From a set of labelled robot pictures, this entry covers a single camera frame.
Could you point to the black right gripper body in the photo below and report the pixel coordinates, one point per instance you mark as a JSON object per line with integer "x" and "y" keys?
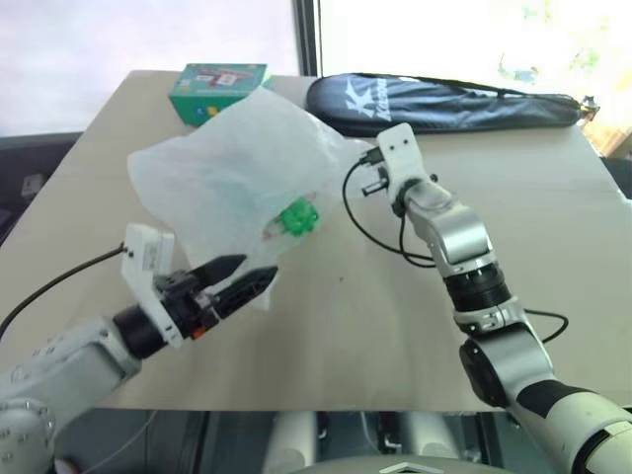
{"x": 379, "y": 184}

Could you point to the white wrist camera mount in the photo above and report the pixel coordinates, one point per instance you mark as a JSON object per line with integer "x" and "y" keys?
{"x": 401, "y": 158}
{"x": 143, "y": 264}

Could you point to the green plastic toy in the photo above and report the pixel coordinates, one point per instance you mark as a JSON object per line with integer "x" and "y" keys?
{"x": 296, "y": 217}

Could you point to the dark seat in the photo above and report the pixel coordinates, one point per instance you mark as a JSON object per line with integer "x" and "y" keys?
{"x": 34, "y": 182}

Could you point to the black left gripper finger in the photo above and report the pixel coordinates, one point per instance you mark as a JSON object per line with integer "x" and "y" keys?
{"x": 247, "y": 290}
{"x": 219, "y": 269}

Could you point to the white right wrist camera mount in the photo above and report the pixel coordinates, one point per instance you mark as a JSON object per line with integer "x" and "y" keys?
{"x": 401, "y": 158}

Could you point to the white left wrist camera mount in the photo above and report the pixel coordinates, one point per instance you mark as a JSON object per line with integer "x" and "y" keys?
{"x": 143, "y": 264}

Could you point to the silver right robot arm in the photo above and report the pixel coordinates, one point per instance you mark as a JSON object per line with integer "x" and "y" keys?
{"x": 459, "y": 232}

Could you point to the translucent white plastic bag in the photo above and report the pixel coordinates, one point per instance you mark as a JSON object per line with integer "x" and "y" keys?
{"x": 237, "y": 158}

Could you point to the grey robot torso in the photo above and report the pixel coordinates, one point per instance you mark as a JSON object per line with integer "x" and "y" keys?
{"x": 395, "y": 466}

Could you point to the dark window post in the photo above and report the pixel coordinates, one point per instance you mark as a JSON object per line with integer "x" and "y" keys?
{"x": 307, "y": 37}

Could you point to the green cardboard box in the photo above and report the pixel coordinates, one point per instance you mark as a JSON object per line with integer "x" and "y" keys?
{"x": 212, "y": 86}

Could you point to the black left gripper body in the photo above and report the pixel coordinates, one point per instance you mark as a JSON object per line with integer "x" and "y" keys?
{"x": 185, "y": 303}

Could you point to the grey rounded robot leg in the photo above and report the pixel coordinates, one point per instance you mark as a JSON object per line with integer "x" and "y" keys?
{"x": 429, "y": 434}
{"x": 293, "y": 437}

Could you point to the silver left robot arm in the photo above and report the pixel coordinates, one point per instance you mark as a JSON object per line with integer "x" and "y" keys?
{"x": 74, "y": 355}

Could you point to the black racket cover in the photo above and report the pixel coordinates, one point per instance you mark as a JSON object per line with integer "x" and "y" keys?
{"x": 444, "y": 106}

